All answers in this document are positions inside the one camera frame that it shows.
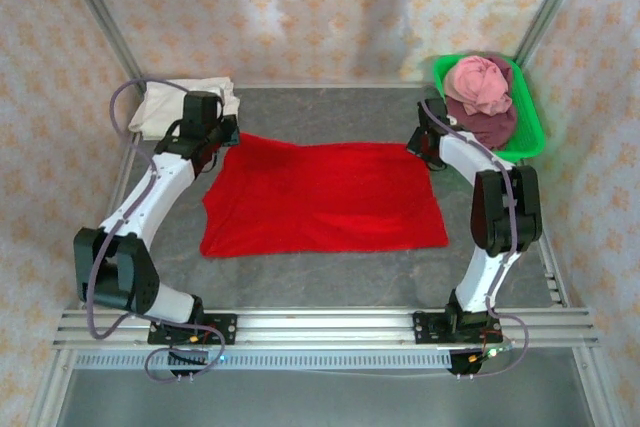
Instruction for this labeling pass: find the aluminium frame crossbar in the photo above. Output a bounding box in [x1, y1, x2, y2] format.
[144, 80, 441, 91]

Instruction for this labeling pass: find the red t-shirt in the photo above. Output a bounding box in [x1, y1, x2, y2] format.
[199, 132, 450, 260]

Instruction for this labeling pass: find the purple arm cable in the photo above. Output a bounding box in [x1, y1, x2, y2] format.
[85, 77, 227, 382]
[417, 99, 531, 379]

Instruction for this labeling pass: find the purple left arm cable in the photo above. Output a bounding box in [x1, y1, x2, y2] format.
[85, 77, 227, 382]

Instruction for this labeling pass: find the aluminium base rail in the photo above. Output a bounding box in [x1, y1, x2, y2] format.
[52, 307, 600, 349]

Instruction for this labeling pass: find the black mounting bracket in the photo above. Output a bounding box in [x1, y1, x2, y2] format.
[448, 349, 489, 379]
[168, 349, 209, 379]

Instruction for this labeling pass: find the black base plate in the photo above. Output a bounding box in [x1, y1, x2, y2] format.
[412, 310, 502, 346]
[147, 313, 238, 347]

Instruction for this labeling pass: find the aluminium side rail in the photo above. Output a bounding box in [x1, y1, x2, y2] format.
[516, 161, 626, 427]

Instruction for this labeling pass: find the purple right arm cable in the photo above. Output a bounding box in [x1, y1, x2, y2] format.
[417, 99, 531, 379]

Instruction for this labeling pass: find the maroon t-shirt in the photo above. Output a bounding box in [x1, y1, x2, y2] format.
[446, 53, 519, 151]

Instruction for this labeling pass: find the grey slotted cable duct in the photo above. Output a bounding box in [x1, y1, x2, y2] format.
[74, 350, 454, 371]

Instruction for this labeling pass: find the aluminium frame post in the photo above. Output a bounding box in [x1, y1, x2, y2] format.
[54, 0, 147, 93]
[513, 0, 596, 66]

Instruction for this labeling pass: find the green plastic basket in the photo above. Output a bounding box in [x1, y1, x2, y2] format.
[430, 53, 546, 161]

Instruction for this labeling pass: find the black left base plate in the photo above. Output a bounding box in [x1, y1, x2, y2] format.
[147, 313, 238, 347]

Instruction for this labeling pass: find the pink t-shirt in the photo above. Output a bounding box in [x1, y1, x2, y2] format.
[443, 55, 514, 117]

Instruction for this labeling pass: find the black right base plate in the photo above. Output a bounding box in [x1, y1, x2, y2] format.
[412, 310, 502, 346]

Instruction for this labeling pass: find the white folded t-shirt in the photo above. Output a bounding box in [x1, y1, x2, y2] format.
[128, 76, 242, 141]

